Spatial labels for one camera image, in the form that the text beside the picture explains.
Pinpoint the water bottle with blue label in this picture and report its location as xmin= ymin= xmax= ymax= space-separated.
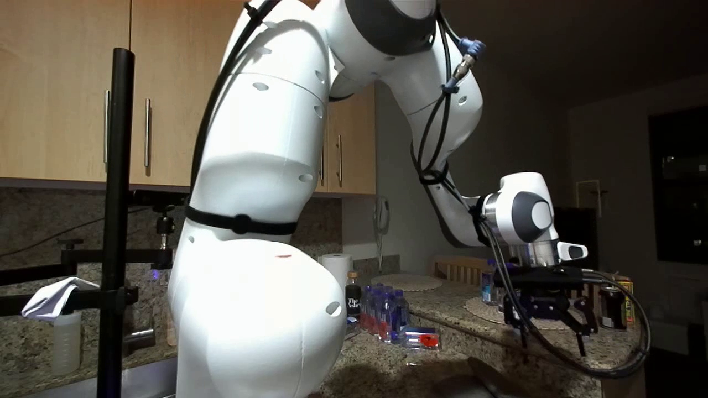
xmin=479 ymin=255 xmax=500 ymax=304

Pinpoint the black camera stand pole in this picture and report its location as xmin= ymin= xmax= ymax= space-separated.
xmin=0 ymin=46 xmax=179 ymax=398

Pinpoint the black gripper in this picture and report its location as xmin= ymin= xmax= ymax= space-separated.
xmin=501 ymin=263 xmax=602 ymax=358

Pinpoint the metal cabinet handle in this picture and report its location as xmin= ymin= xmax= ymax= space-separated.
xmin=333 ymin=133 xmax=347 ymax=188
xmin=142 ymin=95 xmax=155 ymax=178

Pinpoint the white plastic container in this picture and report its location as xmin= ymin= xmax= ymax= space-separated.
xmin=39 ymin=310 xmax=83 ymax=375

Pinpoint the pack of blue bottles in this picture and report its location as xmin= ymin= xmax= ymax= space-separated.
xmin=361 ymin=283 xmax=411 ymax=344

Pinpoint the white crumpled towel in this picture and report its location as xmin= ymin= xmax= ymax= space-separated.
xmin=20 ymin=274 xmax=101 ymax=320

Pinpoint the wooden cabinet door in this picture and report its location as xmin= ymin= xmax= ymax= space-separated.
xmin=314 ymin=84 xmax=377 ymax=198
xmin=0 ymin=0 xmax=133 ymax=184
xmin=128 ymin=0 xmax=249 ymax=189

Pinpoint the white paper towel roll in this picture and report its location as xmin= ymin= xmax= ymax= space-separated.
xmin=318 ymin=251 xmax=353 ymax=292

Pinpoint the dark window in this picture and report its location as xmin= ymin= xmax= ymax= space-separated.
xmin=646 ymin=103 xmax=708 ymax=265

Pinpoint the round woven placemat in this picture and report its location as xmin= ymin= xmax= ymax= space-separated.
xmin=373 ymin=272 xmax=446 ymax=294
xmin=462 ymin=294 xmax=517 ymax=327

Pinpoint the dark sauce bottle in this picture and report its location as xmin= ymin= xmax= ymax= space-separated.
xmin=344 ymin=270 xmax=364 ymax=327

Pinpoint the white wall phone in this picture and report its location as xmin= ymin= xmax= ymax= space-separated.
xmin=372 ymin=197 xmax=392 ymax=235

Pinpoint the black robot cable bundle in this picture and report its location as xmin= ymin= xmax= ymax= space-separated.
xmin=407 ymin=8 xmax=654 ymax=381

